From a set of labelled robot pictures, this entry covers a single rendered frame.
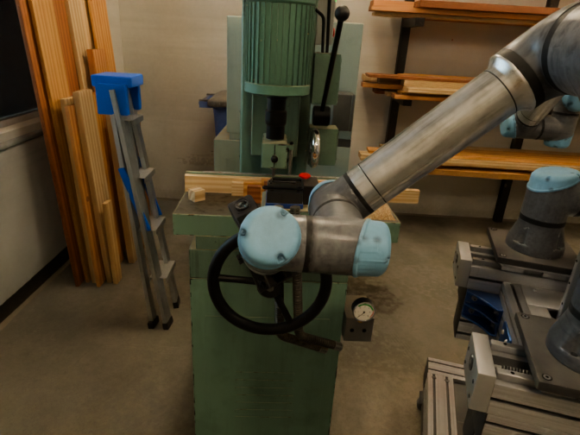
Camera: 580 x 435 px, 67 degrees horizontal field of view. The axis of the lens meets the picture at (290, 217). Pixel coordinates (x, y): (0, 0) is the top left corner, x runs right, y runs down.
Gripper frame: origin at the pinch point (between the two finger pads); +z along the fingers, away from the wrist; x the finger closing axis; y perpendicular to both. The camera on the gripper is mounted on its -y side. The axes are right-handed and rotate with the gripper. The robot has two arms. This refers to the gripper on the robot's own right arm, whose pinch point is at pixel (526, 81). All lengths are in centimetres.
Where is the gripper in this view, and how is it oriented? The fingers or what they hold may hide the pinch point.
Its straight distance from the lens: 191.4
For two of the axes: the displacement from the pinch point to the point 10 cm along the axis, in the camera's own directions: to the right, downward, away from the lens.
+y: 0.8, 9.2, 3.7
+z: 0.4, -3.8, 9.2
